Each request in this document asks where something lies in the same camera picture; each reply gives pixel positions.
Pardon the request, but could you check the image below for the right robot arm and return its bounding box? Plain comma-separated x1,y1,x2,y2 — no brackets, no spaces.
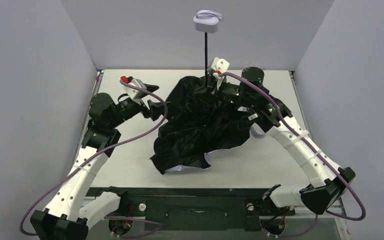
211,68,366,215

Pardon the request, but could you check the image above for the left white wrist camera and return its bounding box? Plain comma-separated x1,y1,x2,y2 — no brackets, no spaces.
124,78,147,100

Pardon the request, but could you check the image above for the purple umbrella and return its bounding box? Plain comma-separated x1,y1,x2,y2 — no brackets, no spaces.
150,9,262,175

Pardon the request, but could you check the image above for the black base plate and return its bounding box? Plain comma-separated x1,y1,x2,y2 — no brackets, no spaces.
96,187,296,232

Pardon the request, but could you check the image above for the purple umbrella case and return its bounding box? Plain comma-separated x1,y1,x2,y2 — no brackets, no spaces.
250,124,265,139

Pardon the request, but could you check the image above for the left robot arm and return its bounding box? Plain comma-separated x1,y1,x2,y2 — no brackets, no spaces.
24,79,168,240

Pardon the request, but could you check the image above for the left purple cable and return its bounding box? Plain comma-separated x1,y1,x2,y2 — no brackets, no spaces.
19,75,169,239

